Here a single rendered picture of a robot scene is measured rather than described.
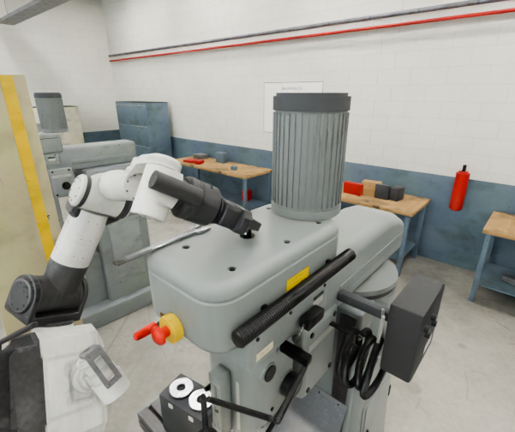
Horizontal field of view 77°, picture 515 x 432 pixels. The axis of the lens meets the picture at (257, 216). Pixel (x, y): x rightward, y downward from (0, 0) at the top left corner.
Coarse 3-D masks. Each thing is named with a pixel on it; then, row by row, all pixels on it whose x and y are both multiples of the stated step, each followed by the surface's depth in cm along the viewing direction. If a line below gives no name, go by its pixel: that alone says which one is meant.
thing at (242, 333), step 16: (336, 256) 86; (352, 256) 88; (320, 272) 78; (336, 272) 82; (304, 288) 72; (272, 304) 66; (288, 304) 68; (256, 320) 62; (272, 320) 64; (240, 336) 58; (256, 336) 61
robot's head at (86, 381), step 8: (96, 360) 70; (104, 360) 71; (80, 368) 69; (88, 368) 70; (104, 368) 71; (120, 368) 74; (80, 376) 73; (88, 376) 71; (96, 376) 70; (112, 376) 71; (80, 384) 73; (88, 384) 73; (96, 384) 70; (120, 384) 71; (128, 384) 73; (88, 392) 73; (96, 392) 70; (104, 392) 70; (112, 392) 70; (120, 392) 71; (104, 400) 70; (112, 400) 70
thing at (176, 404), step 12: (180, 384) 127; (192, 384) 126; (168, 396) 123; (180, 396) 121; (192, 396) 121; (168, 408) 123; (180, 408) 118; (192, 408) 117; (168, 420) 126; (180, 420) 121; (192, 420) 116
